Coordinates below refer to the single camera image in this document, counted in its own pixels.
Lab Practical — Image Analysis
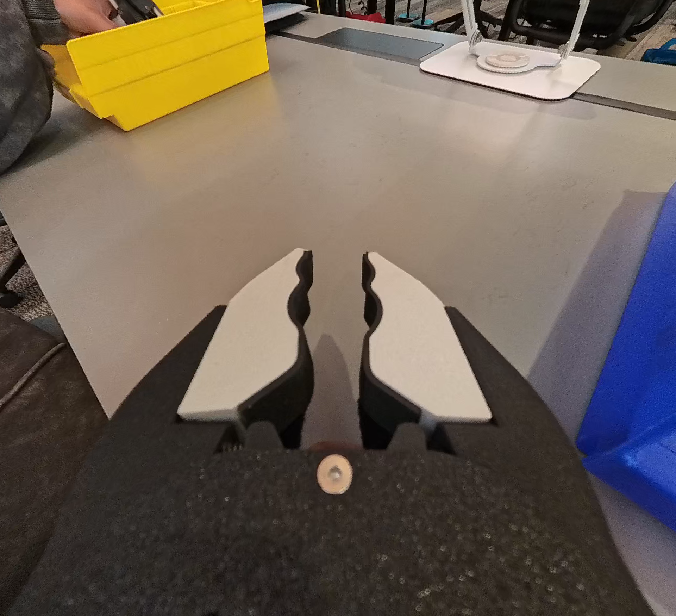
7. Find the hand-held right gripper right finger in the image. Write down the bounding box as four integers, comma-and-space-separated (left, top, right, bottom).
359, 251, 493, 450

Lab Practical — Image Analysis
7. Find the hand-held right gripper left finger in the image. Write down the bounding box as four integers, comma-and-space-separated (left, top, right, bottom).
177, 249, 315, 450

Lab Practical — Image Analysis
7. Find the yellow plastic bin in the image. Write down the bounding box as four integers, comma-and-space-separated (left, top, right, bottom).
41, 0, 270, 132

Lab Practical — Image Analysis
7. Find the blue plastic bin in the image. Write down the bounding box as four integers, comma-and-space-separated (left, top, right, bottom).
576, 183, 676, 529

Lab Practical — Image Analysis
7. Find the person's left hand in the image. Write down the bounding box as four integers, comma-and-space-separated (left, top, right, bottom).
46, 0, 121, 40

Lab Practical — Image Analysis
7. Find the white flat sheet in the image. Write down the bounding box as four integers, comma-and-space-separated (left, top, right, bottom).
262, 3, 312, 25

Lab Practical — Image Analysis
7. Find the white tablet stand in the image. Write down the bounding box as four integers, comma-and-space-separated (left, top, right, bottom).
420, 0, 602, 100

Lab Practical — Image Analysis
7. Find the black office chair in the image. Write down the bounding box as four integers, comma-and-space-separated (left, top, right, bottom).
502, 0, 671, 51
438, 0, 508, 36

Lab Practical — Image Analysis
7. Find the blue bag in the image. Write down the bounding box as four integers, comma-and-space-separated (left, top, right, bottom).
641, 37, 676, 66

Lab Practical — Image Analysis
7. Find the grey desk cable hatch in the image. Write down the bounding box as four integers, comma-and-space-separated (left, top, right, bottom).
319, 27, 444, 61

